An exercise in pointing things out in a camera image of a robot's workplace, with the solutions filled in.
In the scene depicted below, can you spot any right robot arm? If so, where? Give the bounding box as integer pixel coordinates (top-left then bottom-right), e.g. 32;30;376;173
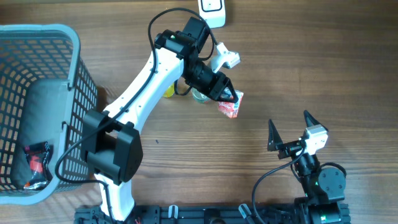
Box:
267;110;351;223

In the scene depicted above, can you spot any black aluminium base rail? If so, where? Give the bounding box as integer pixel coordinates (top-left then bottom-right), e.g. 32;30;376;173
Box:
73;203;351;224

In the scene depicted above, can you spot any black red snack packet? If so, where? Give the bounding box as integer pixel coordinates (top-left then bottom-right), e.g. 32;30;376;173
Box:
23;141;53;190

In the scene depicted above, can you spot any grey plastic mesh basket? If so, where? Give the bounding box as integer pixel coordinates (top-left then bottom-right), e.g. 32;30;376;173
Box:
1;24;98;205

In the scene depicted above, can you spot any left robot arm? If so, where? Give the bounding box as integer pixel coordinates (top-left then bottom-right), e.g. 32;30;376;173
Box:
80;17;241;223

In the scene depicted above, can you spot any red juice carton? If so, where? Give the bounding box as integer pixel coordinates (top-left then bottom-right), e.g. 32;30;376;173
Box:
218;90;244;118

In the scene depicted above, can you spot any yellow lid jar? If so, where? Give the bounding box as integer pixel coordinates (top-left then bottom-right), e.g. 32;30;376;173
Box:
163;84;175;98

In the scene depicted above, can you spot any silver top tin can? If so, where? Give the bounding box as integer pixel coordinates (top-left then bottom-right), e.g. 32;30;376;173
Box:
192;88;211;104

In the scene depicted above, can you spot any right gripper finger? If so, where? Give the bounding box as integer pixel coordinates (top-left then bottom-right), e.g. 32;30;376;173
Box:
267;119;283;151
303;110;328;131

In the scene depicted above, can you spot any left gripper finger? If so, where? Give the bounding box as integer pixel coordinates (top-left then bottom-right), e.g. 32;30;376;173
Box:
215;94;239;103
225;80;238;95

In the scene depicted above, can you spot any white barcode scanner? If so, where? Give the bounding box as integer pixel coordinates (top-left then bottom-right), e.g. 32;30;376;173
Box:
198;0;226;28

